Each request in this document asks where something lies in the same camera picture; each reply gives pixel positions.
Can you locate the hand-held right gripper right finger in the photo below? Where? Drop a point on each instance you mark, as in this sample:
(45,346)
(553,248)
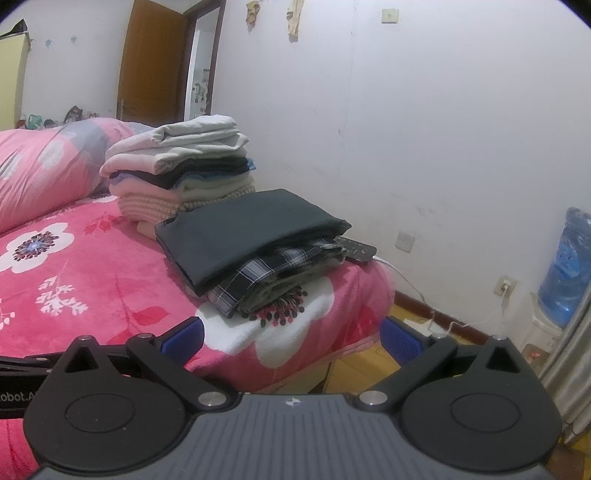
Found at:
(401,342)

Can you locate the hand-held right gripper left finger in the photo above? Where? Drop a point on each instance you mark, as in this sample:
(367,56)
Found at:
(184,339)

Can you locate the dark grey pants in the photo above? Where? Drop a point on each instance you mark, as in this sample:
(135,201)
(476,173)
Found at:
(240,230)

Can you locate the stack of folded clothes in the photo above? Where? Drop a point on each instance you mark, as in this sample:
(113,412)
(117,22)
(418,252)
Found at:
(184,157)

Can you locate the white power strip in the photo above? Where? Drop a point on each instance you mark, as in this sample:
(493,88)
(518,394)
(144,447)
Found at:
(420,326)

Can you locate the olive folded garment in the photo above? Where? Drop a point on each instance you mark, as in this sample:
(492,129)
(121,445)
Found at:
(270,297)

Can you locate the black remote control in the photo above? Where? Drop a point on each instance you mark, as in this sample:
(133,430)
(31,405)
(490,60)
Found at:
(355,249)

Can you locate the pink floral blanket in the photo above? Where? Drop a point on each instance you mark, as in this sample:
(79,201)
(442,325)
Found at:
(92,286)

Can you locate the black white plaid garment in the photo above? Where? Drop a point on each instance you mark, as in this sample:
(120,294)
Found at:
(272,267)

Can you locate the white water dispenser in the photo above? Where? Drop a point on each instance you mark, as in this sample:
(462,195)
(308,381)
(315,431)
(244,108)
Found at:
(545,337)

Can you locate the blue water bottle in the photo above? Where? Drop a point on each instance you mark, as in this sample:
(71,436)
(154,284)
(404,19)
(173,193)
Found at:
(565,272)

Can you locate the pink floral quilt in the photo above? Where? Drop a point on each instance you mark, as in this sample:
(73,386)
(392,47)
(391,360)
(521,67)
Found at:
(51,161)

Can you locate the brown wooden door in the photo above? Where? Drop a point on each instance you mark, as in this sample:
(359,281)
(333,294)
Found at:
(152,60)

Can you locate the yellow wardrobe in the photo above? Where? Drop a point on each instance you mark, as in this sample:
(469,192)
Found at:
(11,83)

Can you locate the white wall socket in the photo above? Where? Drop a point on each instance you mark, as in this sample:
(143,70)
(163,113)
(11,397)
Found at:
(405,241)

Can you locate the wall socket with plug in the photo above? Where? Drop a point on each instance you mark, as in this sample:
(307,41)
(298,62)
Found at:
(506,286)

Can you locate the brown door frame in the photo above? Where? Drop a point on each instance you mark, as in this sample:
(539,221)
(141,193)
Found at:
(207,14)

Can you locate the white wall switch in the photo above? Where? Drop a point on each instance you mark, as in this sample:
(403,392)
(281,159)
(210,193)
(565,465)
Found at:
(390,15)

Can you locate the peeling wall hook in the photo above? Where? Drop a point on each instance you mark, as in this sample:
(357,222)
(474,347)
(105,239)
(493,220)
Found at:
(294,21)
(251,11)

